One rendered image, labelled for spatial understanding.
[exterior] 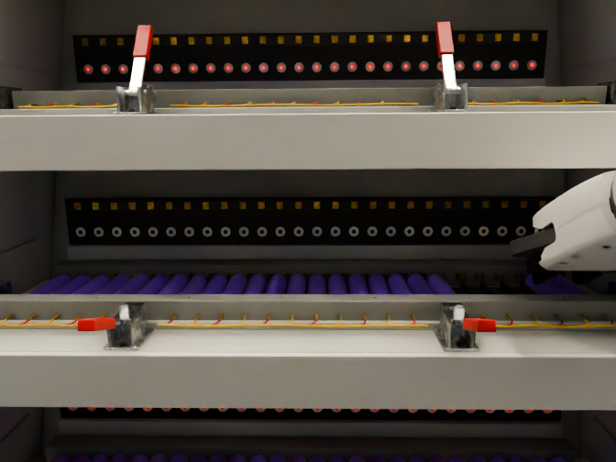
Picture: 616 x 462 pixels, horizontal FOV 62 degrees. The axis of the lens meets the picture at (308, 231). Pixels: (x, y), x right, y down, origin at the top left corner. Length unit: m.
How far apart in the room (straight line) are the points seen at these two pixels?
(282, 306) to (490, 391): 0.18
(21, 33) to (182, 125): 0.27
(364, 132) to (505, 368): 0.21
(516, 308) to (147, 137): 0.34
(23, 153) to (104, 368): 0.19
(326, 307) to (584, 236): 0.21
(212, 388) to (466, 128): 0.29
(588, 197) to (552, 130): 0.09
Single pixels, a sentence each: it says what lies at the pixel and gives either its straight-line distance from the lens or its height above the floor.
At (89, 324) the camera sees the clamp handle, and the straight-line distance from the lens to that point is 0.38.
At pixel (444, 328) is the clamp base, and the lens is 0.43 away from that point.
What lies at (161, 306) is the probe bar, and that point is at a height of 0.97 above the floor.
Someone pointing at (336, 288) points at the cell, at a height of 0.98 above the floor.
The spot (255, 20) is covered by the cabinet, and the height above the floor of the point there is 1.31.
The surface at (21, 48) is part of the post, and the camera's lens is 0.65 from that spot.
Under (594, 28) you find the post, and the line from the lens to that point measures 0.65.
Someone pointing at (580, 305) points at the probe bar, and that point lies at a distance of 0.50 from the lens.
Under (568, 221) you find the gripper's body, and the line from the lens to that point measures 0.40.
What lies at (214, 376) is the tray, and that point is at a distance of 0.42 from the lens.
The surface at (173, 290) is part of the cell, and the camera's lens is 0.51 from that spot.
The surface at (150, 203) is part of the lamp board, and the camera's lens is 0.59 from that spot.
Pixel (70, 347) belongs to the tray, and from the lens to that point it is 0.46.
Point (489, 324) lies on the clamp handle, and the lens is 0.36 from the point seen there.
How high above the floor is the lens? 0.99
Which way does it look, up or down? 6 degrees up
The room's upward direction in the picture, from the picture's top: straight up
